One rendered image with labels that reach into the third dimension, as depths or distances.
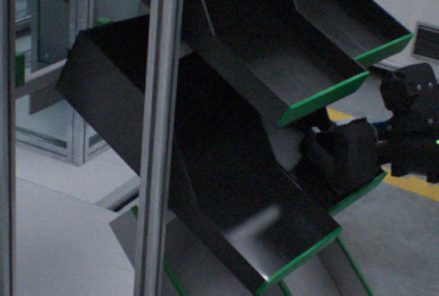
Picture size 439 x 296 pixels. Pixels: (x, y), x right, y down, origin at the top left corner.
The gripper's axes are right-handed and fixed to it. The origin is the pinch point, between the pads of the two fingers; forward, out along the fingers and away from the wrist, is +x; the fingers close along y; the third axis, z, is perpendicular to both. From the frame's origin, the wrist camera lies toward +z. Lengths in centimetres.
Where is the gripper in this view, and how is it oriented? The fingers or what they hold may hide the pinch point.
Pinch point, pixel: (356, 137)
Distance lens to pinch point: 92.4
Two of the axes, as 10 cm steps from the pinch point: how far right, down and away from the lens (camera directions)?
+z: -0.3, -9.8, -1.9
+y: -7.1, 1.5, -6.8
